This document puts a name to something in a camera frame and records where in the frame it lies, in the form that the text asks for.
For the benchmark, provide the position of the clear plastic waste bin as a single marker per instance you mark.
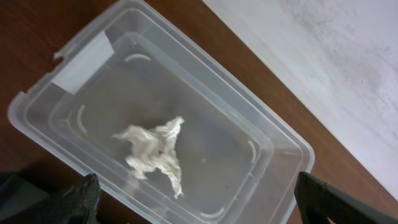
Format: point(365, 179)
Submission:
point(239, 160)

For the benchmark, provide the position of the white tissue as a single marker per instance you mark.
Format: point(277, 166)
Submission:
point(154, 149)

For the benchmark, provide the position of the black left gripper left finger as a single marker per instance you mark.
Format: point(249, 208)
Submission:
point(76, 204)

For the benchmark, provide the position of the black rectangular tray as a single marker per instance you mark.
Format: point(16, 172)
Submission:
point(21, 201)

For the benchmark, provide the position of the white label on bin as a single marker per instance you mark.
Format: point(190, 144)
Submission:
point(84, 64)

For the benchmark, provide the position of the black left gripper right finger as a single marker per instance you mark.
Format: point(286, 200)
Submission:
point(319, 202)

